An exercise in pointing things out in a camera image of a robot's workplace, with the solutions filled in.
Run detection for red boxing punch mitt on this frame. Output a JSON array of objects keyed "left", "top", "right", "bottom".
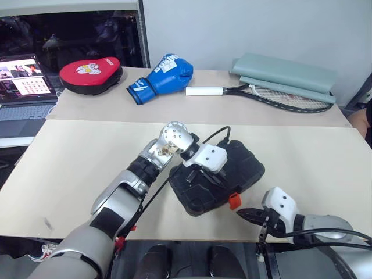
[{"left": 59, "top": 56, "right": 124, "bottom": 96}]

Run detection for dark window grey frame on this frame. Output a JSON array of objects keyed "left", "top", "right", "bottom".
[{"left": 0, "top": 0, "right": 151, "bottom": 88}]

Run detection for bystander in black clothes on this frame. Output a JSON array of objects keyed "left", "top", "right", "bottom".
[{"left": 347, "top": 98, "right": 372, "bottom": 137}]

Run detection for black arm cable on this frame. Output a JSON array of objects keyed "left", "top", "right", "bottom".
[
  {"left": 109, "top": 126, "right": 233, "bottom": 279},
  {"left": 257, "top": 216, "right": 372, "bottom": 253}
]

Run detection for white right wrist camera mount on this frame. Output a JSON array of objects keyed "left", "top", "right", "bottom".
[{"left": 260, "top": 187, "right": 300, "bottom": 233}]

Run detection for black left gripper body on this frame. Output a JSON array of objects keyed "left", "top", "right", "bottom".
[{"left": 187, "top": 167, "right": 227, "bottom": 187}]

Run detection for black plastic tool case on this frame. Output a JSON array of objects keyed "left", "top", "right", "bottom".
[{"left": 168, "top": 139, "right": 266, "bottom": 217}]

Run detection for folded grey-green mat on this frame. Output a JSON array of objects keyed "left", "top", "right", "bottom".
[{"left": 228, "top": 52, "right": 339, "bottom": 104}]

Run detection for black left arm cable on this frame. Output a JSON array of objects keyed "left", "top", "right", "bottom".
[{"left": 109, "top": 126, "right": 233, "bottom": 279}]

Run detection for dark rounded shape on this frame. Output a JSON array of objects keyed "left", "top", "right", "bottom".
[
  {"left": 139, "top": 245, "right": 172, "bottom": 279},
  {"left": 208, "top": 245, "right": 245, "bottom": 279}
]

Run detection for grey laptop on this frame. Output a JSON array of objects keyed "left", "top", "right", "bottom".
[{"left": 0, "top": 53, "right": 60, "bottom": 139}]

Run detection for blue boxing glove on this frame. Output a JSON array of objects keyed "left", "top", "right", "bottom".
[{"left": 126, "top": 53, "right": 194, "bottom": 105}]

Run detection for white sneaker red accents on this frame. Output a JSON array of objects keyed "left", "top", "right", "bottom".
[{"left": 28, "top": 242, "right": 63, "bottom": 262}]

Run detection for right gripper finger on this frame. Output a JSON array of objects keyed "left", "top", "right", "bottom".
[
  {"left": 237, "top": 208, "right": 264, "bottom": 217},
  {"left": 238, "top": 213, "right": 264, "bottom": 224}
]

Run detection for black table leg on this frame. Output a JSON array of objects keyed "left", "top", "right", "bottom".
[{"left": 257, "top": 242, "right": 280, "bottom": 279}]

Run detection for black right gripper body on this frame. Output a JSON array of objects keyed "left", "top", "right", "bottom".
[{"left": 258, "top": 208, "right": 287, "bottom": 233}]

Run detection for black tennis racket white grip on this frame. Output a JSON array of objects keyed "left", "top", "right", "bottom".
[{"left": 185, "top": 83, "right": 334, "bottom": 113}]

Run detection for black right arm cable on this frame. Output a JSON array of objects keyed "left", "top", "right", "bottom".
[{"left": 257, "top": 216, "right": 372, "bottom": 253}]

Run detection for grey metal rack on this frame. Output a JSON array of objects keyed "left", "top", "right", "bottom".
[{"left": 342, "top": 78, "right": 372, "bottom": 110}]

